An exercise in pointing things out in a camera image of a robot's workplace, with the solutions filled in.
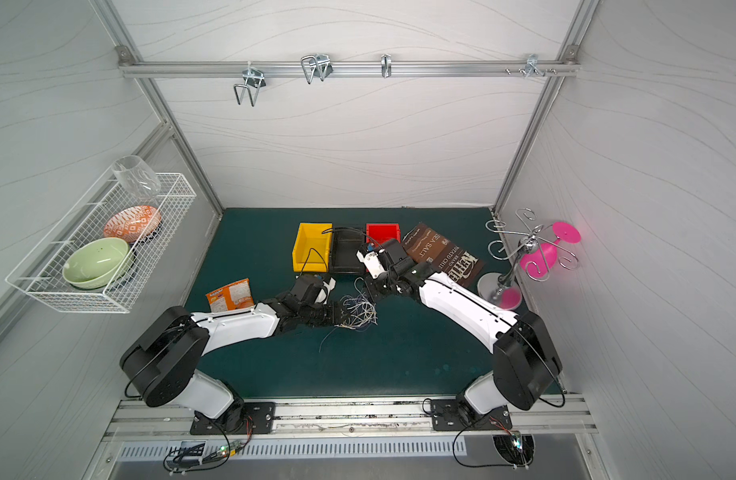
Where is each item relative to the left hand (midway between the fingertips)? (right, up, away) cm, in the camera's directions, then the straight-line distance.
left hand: (348, 316), depth 87 cm
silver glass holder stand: (+46, +8, +9) cm, 48 cm away
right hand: (+5, +10, -4) cm, 12 cm away
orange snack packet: (-36, +5, +7) cm, 37 cm away
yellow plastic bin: (-15, +19, +21) cm, 32 cm away
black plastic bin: (-3, +21, +25) cm, 33 cm away
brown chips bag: (+34, +16, +17) cm, 42 cm away
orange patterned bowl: (-51, +27, -15) cm, 60 cm away
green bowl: (-51, +18, -24) cm, 59 cm away
